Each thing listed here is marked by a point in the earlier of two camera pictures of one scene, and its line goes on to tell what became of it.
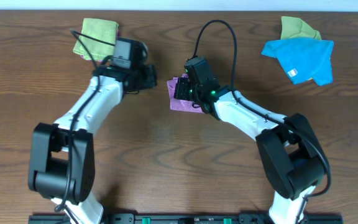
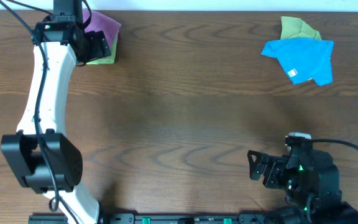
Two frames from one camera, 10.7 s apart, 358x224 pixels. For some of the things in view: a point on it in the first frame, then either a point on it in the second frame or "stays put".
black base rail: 189,218 stays put
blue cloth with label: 303,59 stays put
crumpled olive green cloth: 293,28 stays put
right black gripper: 179,93 -> 276,164
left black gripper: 150,77 -> 99,46
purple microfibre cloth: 180,104 -> 99,22
